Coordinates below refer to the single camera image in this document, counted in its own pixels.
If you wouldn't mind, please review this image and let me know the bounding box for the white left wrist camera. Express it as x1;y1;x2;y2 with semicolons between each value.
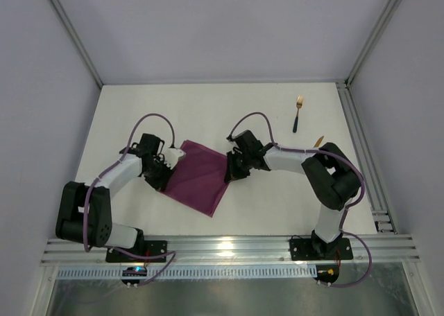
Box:
163;148;186;169

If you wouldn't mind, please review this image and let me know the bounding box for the gold fork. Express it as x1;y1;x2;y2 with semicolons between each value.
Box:
292;96;304;133

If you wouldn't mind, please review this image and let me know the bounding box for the aluminium rail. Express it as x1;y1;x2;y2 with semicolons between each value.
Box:
336;82;398;234
40;234;420;266

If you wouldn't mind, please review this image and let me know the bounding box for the front aluminium rail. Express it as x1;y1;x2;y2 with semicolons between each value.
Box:
40;234;420;266

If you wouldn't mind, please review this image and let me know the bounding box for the frame post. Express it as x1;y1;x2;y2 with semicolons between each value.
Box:
47;0;104;89
345;0;402;88

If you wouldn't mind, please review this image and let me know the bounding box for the right frame post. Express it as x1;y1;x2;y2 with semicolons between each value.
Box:
345;0;402;88

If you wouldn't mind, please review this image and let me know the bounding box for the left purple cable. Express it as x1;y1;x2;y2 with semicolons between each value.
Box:
83;113;177;288

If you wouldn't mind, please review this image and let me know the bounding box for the left frame post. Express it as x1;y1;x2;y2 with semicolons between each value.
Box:
47;0;104;89

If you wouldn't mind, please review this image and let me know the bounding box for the controller board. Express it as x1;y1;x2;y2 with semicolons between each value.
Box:
314;264;340;286
121;265;147;288

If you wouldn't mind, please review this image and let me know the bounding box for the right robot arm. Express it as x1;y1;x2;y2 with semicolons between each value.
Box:
225;143;365;259

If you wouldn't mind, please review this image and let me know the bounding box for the right aluminium rail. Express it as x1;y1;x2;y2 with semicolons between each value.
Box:
336;82;398;234

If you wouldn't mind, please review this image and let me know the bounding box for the left controller board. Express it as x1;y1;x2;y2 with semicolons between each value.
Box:
121;265;147;288

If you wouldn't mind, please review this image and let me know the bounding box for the purple satin napkin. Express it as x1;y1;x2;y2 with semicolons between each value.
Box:
162;140;228;218

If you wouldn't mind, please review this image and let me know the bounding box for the slotted cable duct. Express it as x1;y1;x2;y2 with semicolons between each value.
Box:
56;264;316;280

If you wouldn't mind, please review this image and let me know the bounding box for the right controller board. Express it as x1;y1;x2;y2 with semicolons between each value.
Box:
314;264;340;286

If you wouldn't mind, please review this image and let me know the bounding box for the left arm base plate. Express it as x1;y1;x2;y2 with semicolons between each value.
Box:
105;240;168;263

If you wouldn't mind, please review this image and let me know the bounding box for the black handled gold knife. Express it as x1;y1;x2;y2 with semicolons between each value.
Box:
314;136;324;148

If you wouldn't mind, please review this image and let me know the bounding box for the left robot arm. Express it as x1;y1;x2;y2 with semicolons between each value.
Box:
55;133;174;250

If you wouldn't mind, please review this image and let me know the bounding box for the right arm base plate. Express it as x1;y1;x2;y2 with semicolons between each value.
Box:
289;236;354;261

